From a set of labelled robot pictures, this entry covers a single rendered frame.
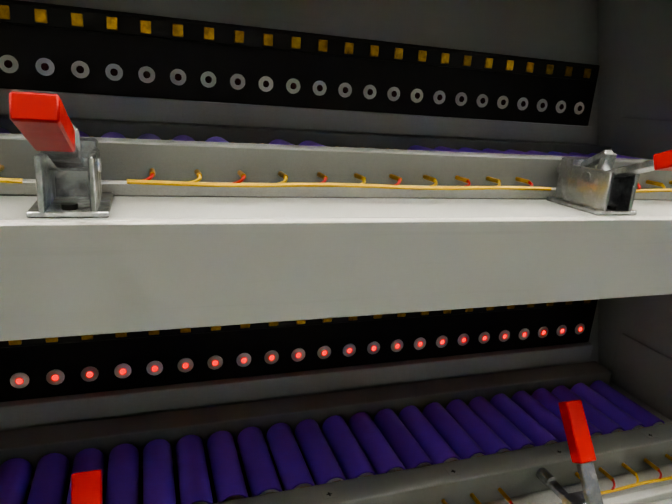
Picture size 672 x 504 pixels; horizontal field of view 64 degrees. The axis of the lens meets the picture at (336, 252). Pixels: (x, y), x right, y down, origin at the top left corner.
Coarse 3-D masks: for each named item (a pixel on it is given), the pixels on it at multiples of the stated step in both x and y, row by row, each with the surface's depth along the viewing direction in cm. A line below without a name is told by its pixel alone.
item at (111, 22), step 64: (0, 0) 33; (64, 64) 35; (128, 64) 36; (192, 64) 38; (256, 64) 39; (320, 64) 40; (384, 64) 42; (448, 64) 44; (512, 64) 45; (576, 64) 48
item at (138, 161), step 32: (0, 160) 23; (32, 160) 24; (128, 160) 25; (160, 160) 25; (192, 160) 26; (224, 160) 26; (256, 160) 27; (288, 160) 27; (320, 160) 28; (352, 160) 28; (384, 160) 29; (416, 160) 30; (448, 160) 30; (480, 160) 31; (512, 160) 32; (544, 160) 32; (640, 160) 36; (640, 192) 33
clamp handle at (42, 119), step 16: (16, 96) 14; (32, 96) 14; (48, 96) 15; (16, 112) 14; (32, 112) 14; (48, 112) 15; (64, 112) 16; (32, 128) 15; (48, 128) 15; (64, 128) 16; (32, 144) 17; (48, 144) 17; (64, 144) 17; (64, 160) 20; (80, 160) 20
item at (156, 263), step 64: (320, 128) 41; (384, 128) 43; (448, 128) 45; (512, 128) 47; (576, 128) 49; (640, 128) 48; (0, 256) 19; (64, 256) 20; (128, 256) 21; (192, 256) 21; (256, 256) 22; (320, 256) 23; (384, 256) 24; (448, 256) 25; (512, 256) 27; (576, 256) 28; (640, 256) 30; (0, 320) 20; (64, 320) 21; (128, 320) 21; (192, 320) 22; (256, 320) 23
